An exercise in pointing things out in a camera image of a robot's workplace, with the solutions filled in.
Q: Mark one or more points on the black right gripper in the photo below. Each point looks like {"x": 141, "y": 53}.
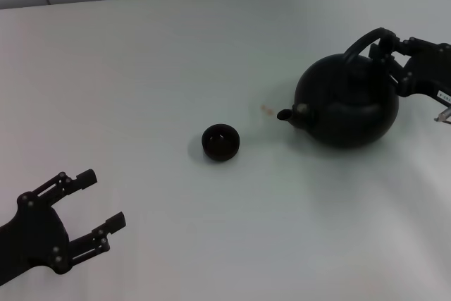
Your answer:
{"x": 430, "y": 72}

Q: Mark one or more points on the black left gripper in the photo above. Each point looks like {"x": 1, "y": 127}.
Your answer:
{"x": 33, "y": 237}

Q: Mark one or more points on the black round teapot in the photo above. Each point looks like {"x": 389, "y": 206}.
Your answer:
{"x": 349, "y": 114}

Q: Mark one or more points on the small black teacup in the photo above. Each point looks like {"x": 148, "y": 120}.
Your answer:
{"x": 221, "y": 143}

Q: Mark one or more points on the silver right wrist connector plug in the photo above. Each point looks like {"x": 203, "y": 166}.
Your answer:
{"x": 444, "y": 114}

